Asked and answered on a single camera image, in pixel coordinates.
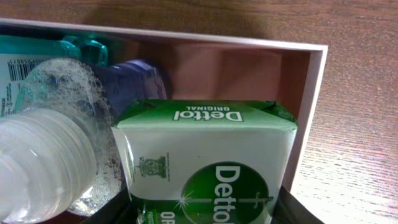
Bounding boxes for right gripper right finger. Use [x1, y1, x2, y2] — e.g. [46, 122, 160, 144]
[272, 187, 324, 224]

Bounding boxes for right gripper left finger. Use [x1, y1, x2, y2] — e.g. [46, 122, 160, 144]
[80, 187, 137, 224]

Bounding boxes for green soap box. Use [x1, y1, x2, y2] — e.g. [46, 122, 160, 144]
[112, 100, 298, 224]

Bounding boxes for clear blue spray bottle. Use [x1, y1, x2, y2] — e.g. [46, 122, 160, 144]
[1, 57, 168, 223]

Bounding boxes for teal mouthwash bottle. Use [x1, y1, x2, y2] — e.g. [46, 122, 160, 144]
[1, 35, 108, 117]

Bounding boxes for white cardboard box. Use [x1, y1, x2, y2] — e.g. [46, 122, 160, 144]
[1, 18, 328, 189]

